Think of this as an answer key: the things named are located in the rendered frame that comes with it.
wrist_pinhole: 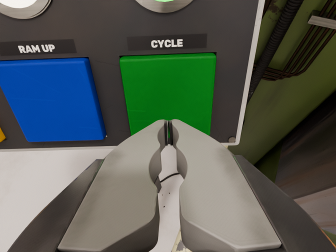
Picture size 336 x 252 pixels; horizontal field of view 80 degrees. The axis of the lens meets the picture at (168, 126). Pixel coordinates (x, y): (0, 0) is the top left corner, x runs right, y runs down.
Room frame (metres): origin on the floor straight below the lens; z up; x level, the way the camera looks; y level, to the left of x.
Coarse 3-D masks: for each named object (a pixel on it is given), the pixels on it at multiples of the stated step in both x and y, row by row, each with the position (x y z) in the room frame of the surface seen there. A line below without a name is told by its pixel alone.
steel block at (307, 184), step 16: (320, 112) 0.26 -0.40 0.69; (304, 128) 0.25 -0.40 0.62; (320, 128) 0.21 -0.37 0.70; (288, 144) 0.24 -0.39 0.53; (304, 144) 0.20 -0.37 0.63; (320, 144) 0.17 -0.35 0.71; (288, 160) 0.18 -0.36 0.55; (304, 160) 0.15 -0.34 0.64; (320, 160) 0.13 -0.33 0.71; (288, 176) 0.13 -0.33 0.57; (304, 176) 0.11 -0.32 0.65; (320, 176) 0.09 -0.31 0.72; (288, 192) 0.08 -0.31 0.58; (304, 192) 0.07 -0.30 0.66; (320, 192) 0.06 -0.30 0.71; (304, 208) 0.04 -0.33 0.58; (320, 208) 0.04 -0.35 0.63; (320, 224) 0.00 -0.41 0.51
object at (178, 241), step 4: (180, 232) 0.01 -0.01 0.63; (176, 236) 0.00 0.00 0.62; (180, 236) 0.00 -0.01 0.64; (176, 240) -0.01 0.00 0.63; (180, 240) -0.01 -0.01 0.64; (176, 244) -0.02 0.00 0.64; (180, 244) -0.02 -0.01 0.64; (172, 248) -0.02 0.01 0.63; (176, 248) -0.02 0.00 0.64; (180, 248) -0.02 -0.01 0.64; (184, 248) -0.02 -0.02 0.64
